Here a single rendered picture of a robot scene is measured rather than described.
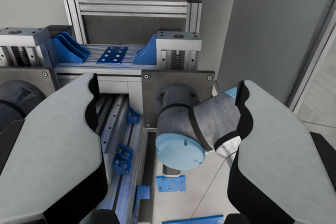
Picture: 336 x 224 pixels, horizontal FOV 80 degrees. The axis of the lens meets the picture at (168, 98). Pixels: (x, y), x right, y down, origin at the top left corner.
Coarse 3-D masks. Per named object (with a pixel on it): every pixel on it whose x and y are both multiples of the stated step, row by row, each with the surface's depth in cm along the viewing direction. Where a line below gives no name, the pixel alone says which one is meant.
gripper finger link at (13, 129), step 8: (16, 120) 7; (24, 120) 7; (8, 128) 7; (16, 128) 7; (0, 136) 7; (8, 136) 7; (16, 136) 7; (0, 144) 6; (8, 144) 6; (0, 152) 6; (8, 152) 6; (0, 160) 6; (0, 168) 6
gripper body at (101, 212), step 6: (96, 210) 5; (102, 210) 5; (108, 210) 5; (96, 216) 5; (102, 216) 5; (108, 216) 5; (114, 216) 5; (228, 216) 5; (234, 216) 5; (240, 216) 5; (90, 222) 4; (96, 222) 4; (102, 222) 4; (108, 222) 4; (114, 222) 4; (228, 222) 5; (234, 222) 5; (240, 222) 5; (246, 222) 5
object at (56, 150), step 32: (64, 96) 9; (96, 96) 11; (32, 128) 7; (64, 128) 7; (32, 160) 6; (64, 160) 6; (96, 160) 6; (0, 192) 5; (32, 192) 5; (64, 192) 5; (96, 192) 6
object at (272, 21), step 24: (240, 0) 125; (264, 0) 95; (288, 0) 76; (312, 0) 64; (240, 24) 123; (264, 24) 94; (288, 24) 75; (312, 24) 63; (240, 48) 122; (264, 48) 93; (288, 48) 75; (240, 72) 120; (264, 72) 91; (288, 72) 74
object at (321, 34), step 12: (324, 12) 58; (324, 24) 58; (312, 36) 62; (324, 36) 58; (312, 48) 63; (312, 60) 62; (300, 72) 67; (216, 84) 171; (300, 84) 67; (288, 96) 72
